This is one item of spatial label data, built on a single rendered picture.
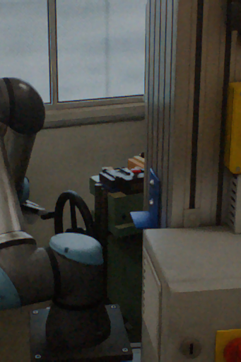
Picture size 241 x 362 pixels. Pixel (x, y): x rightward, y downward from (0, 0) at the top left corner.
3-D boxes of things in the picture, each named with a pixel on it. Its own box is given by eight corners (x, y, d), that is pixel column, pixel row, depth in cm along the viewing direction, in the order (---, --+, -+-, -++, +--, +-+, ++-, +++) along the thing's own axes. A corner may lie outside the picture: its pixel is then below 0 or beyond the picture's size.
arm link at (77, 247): (112, 298, 150) (112, 243, 145) (56, 312, 144) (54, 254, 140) (91, 276, 160) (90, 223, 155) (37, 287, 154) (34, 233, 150)
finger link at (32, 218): (40, 227, 212) (15, 218, 207) (49, 210, 212) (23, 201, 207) (44, 230, 210) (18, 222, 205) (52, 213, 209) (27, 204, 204)
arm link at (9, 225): (65, 293, 141) (7, 66, 156) (-4, 307, 135) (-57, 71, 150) (51, 305, 151) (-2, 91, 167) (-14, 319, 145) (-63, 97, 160)
